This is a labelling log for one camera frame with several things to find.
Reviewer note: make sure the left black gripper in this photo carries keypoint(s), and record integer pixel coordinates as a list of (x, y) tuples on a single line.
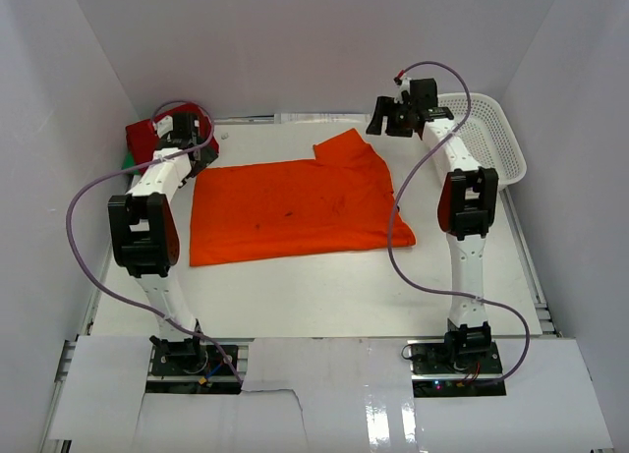
[(206, 157)]

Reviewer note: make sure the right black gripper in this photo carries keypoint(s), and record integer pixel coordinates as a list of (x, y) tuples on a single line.
[(386, 107)]

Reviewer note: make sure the orange t shirt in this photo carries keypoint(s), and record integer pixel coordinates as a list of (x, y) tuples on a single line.
[(340, 200)]

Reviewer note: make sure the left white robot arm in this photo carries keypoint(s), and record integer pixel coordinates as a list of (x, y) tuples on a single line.
[(145, 237)]

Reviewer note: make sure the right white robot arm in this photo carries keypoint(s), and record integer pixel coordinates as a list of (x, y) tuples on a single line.
[(465, 211)]

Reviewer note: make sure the red folded t shirt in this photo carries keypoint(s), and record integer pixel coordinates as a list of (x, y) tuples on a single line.
[(142, 141)]

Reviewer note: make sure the green folded t shirt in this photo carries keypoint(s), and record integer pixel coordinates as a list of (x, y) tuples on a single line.
[(129, 164)]

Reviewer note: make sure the paper strip at back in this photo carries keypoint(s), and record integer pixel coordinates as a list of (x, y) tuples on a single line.
[(320, 118)]

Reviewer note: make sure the white perforated plastic basket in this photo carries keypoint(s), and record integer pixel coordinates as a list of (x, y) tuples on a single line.
[(486, 134)]

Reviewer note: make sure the white paper sheet front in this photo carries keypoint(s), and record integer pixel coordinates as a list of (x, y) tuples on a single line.
[(326, 395)]

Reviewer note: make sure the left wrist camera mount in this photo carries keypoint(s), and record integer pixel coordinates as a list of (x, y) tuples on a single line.
[(163, 126)]

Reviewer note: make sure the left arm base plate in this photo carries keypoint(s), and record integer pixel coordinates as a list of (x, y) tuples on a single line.
[(190, 367)]

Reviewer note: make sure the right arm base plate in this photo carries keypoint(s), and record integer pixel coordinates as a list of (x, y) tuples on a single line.
[(457, 372)]

